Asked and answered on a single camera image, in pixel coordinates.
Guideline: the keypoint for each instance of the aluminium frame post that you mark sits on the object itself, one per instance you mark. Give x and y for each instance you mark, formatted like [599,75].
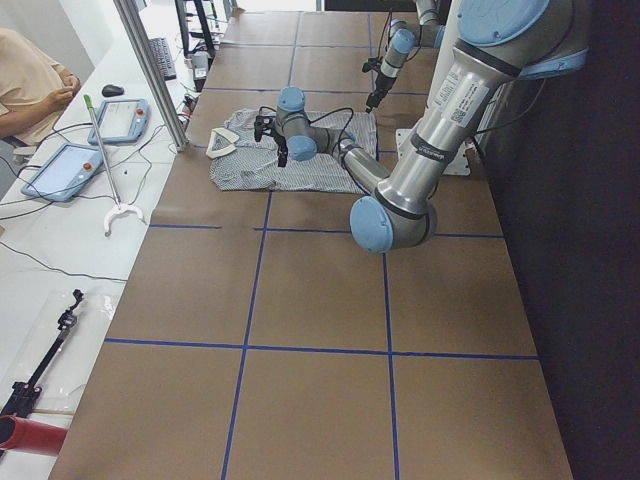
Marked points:
[138,38]

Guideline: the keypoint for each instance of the silver reacher grabber tool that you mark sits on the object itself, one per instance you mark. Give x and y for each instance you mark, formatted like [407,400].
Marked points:
[119,207]

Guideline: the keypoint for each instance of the blue teach pendant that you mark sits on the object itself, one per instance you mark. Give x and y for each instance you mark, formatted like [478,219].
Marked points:
[122,121]
[65,173]

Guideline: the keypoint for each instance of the person in beige shirt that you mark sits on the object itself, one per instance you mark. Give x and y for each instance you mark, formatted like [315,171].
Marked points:
[35,89]

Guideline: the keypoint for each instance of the red cylinder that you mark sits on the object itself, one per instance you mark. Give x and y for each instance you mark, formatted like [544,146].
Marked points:
[29,436]

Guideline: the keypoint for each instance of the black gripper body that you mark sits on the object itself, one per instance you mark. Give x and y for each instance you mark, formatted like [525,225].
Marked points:
[279,141]
[378,86]

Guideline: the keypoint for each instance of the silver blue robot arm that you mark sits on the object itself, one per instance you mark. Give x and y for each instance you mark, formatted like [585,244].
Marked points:
[403,38]
[498,42]

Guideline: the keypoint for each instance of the far blue teach pendant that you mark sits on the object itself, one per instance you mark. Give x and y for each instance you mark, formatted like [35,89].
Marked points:
[122,121]

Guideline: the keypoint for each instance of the black computer mouse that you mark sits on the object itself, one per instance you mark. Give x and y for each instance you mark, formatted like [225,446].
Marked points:
[111,90]

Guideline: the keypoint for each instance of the black keyboard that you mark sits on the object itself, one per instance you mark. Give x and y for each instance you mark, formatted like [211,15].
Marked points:
[163,58]

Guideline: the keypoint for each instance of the blue white striped polo shirt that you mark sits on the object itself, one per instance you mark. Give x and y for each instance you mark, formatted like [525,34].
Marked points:
[253,166]

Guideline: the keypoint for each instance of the near blue teach pendant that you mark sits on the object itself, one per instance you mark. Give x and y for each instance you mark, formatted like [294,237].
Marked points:
[65,173]

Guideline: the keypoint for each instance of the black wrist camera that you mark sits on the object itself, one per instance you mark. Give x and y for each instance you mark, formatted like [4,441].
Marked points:
[263,126]

